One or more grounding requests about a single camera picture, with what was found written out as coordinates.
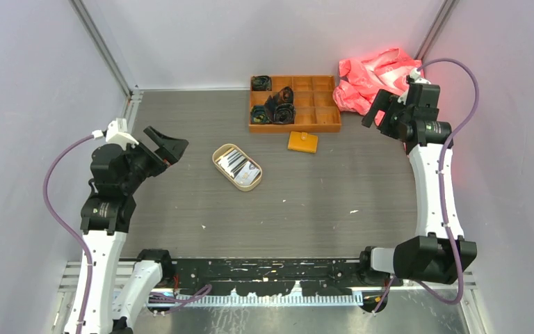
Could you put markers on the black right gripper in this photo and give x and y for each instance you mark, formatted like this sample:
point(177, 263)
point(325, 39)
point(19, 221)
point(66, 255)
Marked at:
point(383, 100)

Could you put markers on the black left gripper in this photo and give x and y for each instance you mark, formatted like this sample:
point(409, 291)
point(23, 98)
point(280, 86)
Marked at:
point(172, 148)

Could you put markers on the beige oval card tray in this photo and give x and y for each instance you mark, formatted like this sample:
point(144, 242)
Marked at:
point(237, 167)

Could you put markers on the orange leather card holder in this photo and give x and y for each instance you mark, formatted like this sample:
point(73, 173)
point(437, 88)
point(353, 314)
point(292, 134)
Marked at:
point(303, 142)

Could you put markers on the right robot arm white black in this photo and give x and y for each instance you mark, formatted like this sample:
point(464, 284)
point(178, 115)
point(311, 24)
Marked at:
point(439, 249)

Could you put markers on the stack of credit cards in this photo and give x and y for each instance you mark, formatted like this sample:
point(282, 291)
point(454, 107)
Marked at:
point(239, 167)

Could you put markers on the pink crumpled cloth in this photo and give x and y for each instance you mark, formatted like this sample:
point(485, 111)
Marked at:
point(362, 78)

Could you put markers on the orange wooden compartment tray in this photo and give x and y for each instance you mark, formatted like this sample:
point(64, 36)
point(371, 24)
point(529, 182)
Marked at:
point(316, 111)

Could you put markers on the dark rolled fabric bottom centre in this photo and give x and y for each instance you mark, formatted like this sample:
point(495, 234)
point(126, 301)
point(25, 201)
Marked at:
point(284, 114)

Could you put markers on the dark rolled fabric bottom left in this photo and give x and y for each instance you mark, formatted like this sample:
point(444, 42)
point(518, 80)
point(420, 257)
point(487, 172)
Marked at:
point(259, 115)

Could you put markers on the dark rolled fabric top left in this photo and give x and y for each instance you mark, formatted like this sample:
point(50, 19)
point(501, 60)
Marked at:
point(261, 83)

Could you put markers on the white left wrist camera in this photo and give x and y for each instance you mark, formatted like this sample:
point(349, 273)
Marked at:
point(117, 133)

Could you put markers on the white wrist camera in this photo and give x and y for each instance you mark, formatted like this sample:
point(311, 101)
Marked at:
point(414, 77)
point(117, 133)

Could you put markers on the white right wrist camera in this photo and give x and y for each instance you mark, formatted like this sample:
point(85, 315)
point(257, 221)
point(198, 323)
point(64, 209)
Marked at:
point(414, 77)

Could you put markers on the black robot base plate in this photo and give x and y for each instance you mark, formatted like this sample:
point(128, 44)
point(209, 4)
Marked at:
point(271, 277)

